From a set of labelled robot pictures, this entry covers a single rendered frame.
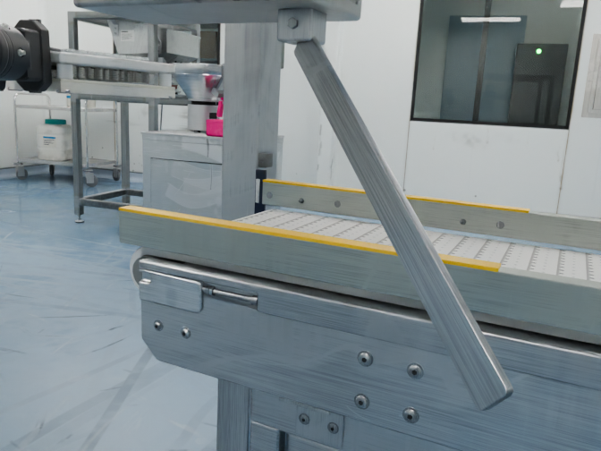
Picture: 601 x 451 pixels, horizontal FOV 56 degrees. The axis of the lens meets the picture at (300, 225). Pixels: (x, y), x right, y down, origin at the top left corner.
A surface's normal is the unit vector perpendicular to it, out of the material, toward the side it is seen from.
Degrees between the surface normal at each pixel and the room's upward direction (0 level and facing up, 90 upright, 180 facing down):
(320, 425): 90
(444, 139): 90
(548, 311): 90
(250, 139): 90
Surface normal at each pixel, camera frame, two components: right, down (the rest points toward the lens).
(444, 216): -0.44, 0.17
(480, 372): -0.86, 0.01
